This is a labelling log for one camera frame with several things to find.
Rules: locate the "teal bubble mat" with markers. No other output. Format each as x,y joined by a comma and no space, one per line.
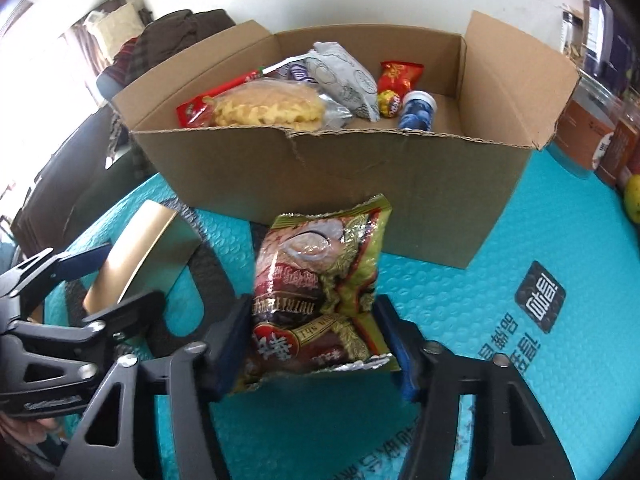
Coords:
450,320

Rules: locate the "red plaid garment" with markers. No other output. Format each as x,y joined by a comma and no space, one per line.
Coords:
122,57

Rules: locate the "clear waffle packet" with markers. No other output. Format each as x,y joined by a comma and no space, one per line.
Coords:
270,105

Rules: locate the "green red snack packet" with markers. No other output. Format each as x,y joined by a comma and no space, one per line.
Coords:
315,285

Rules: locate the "yellow green citrus fruit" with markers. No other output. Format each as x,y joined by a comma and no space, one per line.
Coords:
632,200

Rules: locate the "person's left hand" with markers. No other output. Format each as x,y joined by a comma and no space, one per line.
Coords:
35,427

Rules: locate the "clear jar red-brown powder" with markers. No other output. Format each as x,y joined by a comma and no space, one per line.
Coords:
582,132

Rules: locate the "brown quilted jacket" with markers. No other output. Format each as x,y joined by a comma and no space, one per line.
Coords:
185,30

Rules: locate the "green plaid garment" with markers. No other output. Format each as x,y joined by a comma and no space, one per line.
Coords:
140,60

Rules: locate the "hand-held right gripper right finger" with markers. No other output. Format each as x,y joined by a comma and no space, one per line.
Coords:
395,340

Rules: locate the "small red gold packet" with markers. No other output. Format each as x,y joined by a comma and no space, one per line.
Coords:
400,77

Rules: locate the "red white strip packet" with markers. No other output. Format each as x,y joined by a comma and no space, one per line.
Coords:
192,112

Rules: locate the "cream cloth covered cabinet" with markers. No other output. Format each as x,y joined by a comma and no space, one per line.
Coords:
115,22

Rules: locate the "brown cardboard box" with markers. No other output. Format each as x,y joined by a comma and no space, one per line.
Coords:
400,195

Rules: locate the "grey chair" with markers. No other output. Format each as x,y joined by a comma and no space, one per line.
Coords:
106,85

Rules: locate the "white packet grey print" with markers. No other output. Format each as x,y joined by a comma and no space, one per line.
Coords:
345,80

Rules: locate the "gold windowed box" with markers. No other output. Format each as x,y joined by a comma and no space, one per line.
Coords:
145,255

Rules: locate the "tall clear jar dark label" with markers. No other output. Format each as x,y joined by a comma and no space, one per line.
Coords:
600,35

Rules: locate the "blue white tube bottle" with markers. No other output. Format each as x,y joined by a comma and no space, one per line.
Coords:
417,112

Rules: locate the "purple grey curtain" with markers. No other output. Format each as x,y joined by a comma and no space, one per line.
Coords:
80,60

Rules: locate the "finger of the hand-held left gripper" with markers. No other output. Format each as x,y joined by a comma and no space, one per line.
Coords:
85,260
135,310

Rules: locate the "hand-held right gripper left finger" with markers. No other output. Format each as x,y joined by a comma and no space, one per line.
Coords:
235,345

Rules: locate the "white purple foil packet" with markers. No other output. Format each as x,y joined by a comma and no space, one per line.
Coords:
292,70

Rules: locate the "small brown jar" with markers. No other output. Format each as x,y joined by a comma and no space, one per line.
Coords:
622,150

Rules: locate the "green yellow lollipop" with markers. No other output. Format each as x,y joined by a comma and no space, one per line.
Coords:
391,104

